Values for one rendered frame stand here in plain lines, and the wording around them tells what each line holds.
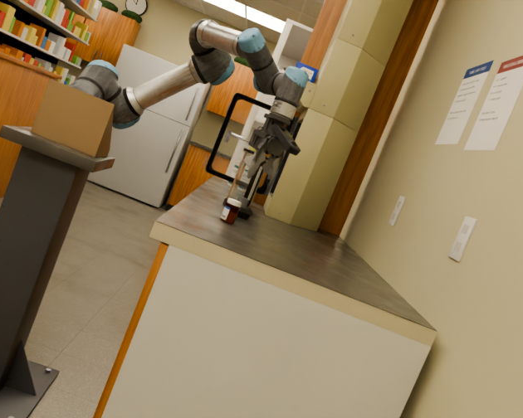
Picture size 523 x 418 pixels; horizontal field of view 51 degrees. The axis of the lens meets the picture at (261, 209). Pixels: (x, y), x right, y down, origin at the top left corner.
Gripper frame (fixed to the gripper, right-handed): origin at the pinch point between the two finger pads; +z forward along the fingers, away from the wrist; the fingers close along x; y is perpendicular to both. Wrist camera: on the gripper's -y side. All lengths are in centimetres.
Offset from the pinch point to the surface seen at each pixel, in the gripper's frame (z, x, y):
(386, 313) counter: 17, 4, -59
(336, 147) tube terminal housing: -24, -63, 28
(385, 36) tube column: -73, -65, 27
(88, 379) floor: 108, -17, 68
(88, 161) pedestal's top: 16, 30, 48
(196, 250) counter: 19, 38, -27
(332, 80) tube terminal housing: -47, -49, 32
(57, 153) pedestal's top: 17, 37, 54
